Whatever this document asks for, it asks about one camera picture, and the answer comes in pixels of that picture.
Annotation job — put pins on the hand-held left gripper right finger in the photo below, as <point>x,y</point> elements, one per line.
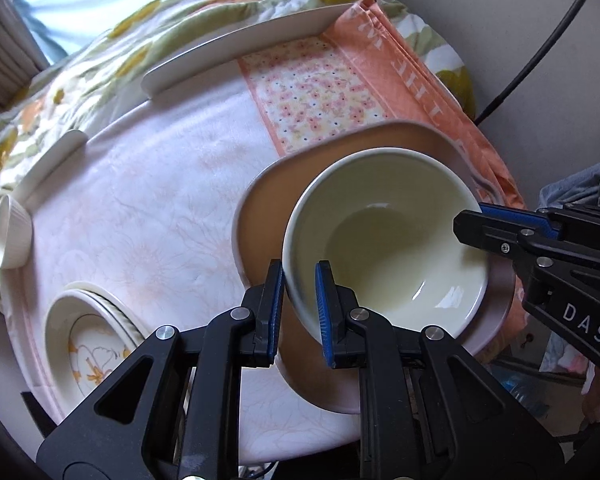
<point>324,310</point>

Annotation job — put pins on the grey hanging garment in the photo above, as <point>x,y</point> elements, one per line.
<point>580,185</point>

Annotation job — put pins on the long white rectangular plate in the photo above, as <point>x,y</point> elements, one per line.
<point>50,165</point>
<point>240,45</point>

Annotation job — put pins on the white embossed tablecloth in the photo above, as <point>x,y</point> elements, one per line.
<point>155,220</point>

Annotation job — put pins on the floral green yellow blanket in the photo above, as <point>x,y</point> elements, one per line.
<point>145,25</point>

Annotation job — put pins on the orange floral cloth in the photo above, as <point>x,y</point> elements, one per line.
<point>310,90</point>

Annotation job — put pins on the white duck print plate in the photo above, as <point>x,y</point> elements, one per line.
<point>90,355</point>

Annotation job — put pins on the small white ribbed bowl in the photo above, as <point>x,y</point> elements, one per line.
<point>12,232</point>

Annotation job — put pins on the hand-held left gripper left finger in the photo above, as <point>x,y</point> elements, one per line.
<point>277,305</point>

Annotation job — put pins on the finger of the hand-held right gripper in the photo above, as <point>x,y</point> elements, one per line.
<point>520,217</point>
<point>485,232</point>

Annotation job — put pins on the person's right hand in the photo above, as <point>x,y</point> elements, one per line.
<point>599,395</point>

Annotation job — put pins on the pink square plate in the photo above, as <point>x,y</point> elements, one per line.
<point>260,210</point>

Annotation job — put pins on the plain white round plate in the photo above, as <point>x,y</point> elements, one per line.
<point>100,296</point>

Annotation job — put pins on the grey-brown curtain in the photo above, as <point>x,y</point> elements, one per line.
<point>5,45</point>

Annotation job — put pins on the cream bowl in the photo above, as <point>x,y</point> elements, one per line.
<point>380,240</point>

